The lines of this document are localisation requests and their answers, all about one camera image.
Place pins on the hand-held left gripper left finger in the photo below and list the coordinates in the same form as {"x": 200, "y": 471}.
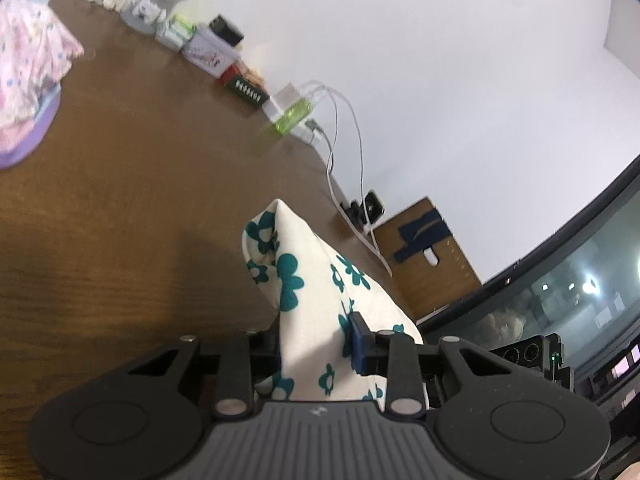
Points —
{"x": 235, "y": 360}

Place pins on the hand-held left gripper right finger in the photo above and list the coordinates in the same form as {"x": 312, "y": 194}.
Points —
{"x": 357, "y": 342}

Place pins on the cream dress with teal flowers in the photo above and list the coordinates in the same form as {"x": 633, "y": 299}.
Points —
{"x": 310, "y": 250}

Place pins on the black framed glass screen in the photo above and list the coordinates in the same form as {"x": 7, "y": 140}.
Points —
{"x": 565, "y": 280}

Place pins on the dark blue cloth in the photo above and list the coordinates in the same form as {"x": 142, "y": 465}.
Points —
{"x": 422, "y": 237}

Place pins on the black phone stand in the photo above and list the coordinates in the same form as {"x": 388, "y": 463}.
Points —
{"x": 352, "y": 211}

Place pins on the phone holder clip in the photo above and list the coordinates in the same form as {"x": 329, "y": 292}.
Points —
{"x": 374, "y": 206}

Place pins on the white power strip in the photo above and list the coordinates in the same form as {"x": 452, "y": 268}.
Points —
{"x": 307, "y": 135}

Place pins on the grey plug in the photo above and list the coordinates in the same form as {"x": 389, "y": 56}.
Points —
{"x": 315, "y": 126}

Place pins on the green spray bottle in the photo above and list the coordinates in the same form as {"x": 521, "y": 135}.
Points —
{"x": 292, "y": 117}

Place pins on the white power adapter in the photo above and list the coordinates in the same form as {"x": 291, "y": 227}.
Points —
{"x": 289, "y": 97}

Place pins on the dark box with white print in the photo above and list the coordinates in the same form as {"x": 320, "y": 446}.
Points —
{"x": 245, "y": 91}

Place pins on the orange snack packets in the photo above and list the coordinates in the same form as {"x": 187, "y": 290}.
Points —
{"x": 250, "y": 72}

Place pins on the purple round pad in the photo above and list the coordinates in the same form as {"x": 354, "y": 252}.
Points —
{"x": 35, "y": 135}

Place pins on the grey tin box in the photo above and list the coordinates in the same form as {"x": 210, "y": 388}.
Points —
{"x": 207, "y": 52}

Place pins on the black charger block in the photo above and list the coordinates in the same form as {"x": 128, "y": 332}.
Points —
{"x": 226, "y": 30}

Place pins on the green and white small box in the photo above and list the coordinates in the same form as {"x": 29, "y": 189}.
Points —
{"x": 175, "y": 32}

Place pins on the pink floral garment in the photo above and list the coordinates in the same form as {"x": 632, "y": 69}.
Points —
{"x": 30, "y": 60}

